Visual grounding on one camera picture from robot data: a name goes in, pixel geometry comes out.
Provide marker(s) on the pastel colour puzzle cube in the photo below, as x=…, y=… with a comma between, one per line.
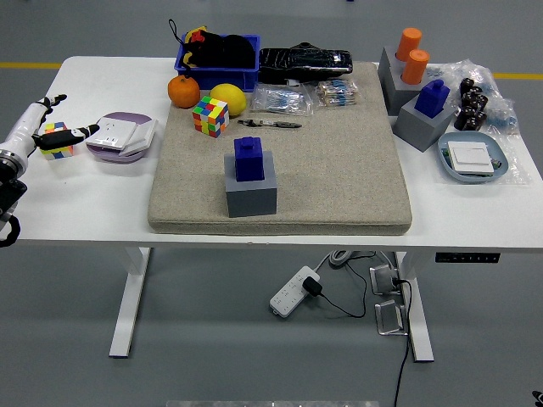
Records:
x=61, y=152

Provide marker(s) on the white switch panel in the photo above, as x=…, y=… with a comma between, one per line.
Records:
x=471, y=157

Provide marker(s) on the bag of blue resistors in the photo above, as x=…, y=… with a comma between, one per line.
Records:
x=280, y=101

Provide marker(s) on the black pen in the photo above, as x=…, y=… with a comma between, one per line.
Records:
x=271, y=124

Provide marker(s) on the clear bag with blue parts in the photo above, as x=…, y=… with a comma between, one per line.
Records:
x=500, y=110

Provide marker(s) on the bag of brown resistors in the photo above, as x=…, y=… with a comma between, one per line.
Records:
x=337, y=93

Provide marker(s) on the light blue plate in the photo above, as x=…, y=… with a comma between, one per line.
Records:
x=471, y=178

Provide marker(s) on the black wrapped package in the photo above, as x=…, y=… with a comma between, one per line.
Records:
x=305, y=63

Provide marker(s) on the white table leg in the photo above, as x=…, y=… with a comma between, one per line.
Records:
x=420, y=322
x=127, y=305

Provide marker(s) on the blue seal stamp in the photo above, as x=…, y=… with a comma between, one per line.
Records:
x=432, y=99
x=250, y=163

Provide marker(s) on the flat clear plastic bag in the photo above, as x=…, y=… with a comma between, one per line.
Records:
x=518, y=165

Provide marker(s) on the bright colour puzzle cube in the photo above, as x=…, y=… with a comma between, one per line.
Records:
x=211, y=116

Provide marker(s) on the grey square seal holder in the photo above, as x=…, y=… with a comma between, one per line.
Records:
x=422, y=129
x=250, y=199

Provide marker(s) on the yellow lemon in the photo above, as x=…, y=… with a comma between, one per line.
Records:
x=233, y=95

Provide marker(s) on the white wall socket panel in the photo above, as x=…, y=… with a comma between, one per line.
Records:
x=112, y=131

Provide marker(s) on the orange cylinder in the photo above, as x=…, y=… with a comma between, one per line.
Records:
x=415, y=67
x=408, y=42

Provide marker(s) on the orange mandarin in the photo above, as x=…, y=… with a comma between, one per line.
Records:
x=183, y=92

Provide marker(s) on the grey two-hole holder block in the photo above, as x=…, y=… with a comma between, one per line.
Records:
x=392, y=87

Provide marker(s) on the purple white tray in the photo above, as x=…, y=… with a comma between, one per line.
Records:
x=123, y=115

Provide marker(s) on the black capacitors cluster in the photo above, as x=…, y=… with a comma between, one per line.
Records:
x=471, y=106

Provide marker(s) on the yellow red toy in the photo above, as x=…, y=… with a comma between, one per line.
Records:
x=196, y=35

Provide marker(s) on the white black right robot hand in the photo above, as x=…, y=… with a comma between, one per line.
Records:
x=539, y=399

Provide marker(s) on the grey-brown mat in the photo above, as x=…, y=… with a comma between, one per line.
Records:
x=331, y=178

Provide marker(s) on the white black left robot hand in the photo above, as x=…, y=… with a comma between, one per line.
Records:
x=23, y=125

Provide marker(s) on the silver metal bracket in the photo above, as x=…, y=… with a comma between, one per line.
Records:
x=384, y=277
x=388, y=318

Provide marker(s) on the black plug adapter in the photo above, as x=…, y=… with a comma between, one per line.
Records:
x=311, y=287

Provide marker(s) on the blue plastic bin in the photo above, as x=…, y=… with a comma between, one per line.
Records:
x=222, y=78

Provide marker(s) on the white power strip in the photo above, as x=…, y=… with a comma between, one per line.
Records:
x=288, y=297

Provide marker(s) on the black table control panel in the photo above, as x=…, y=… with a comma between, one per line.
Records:
x=466, y=257

